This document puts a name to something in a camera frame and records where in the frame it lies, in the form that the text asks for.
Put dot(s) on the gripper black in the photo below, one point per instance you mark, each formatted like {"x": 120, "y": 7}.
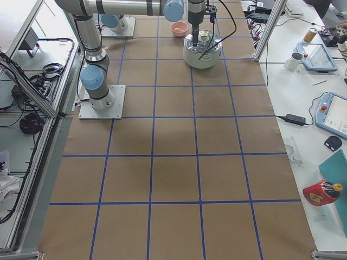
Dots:
{"x": 194, "y": 17}

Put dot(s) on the glass pot lid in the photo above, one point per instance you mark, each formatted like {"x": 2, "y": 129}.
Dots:
{"x": 208, "y": 42}

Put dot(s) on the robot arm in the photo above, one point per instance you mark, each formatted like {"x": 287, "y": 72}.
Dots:
{"x": 116, "y": 24}
{"x": 93, "y": 77}

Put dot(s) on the pale green cooking pot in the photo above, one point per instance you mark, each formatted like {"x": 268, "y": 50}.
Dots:
{"x": 199, "y": 61}

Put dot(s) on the pink bowl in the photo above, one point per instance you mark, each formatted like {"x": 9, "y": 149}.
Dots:
{"x": 183, "y": 26}

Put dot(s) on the white mug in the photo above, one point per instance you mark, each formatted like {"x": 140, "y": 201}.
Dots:
{"x": 293, "y": 61}

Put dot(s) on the yellow can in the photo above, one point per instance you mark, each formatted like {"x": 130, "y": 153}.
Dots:
{"x": 309, "y": 36}

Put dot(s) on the far blue teach pendant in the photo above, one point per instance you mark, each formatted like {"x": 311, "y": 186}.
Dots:
{"x": 316, "y": 57}

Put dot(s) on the blue teach pendant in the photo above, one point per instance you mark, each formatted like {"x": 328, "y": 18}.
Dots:
{"x": 331, "y": 114}
{"x": 316, "y": 57}

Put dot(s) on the black power adapter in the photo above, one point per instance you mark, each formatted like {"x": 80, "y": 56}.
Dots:
{"x": 294, "y": 119}

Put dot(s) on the near blue teach pendant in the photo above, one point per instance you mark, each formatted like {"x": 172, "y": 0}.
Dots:
{"x": 331, "y": 114}

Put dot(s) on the black round device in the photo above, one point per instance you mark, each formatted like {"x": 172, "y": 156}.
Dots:
{"x": 333, "y": 143}

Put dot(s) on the teal board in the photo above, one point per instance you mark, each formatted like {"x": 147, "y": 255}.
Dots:
{"x": 333, "y": 169}

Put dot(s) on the red bottle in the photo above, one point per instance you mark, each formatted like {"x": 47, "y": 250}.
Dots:
{"x": 323, "y": 192}

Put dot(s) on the white cloth pile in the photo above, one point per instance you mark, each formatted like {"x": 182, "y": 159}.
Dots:
{"x": 9, "y": 184}

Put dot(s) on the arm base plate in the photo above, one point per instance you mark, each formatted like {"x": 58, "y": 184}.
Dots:
{"x": 110, "y": 107}
{"x": 128, "y": 33}

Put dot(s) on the aluminium frame post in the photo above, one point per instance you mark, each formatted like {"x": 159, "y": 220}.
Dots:
{"x": 270, "y": 25}

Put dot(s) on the clear plastic bracket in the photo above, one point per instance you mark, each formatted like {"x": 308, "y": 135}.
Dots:
{"x": 292, "y": 151}

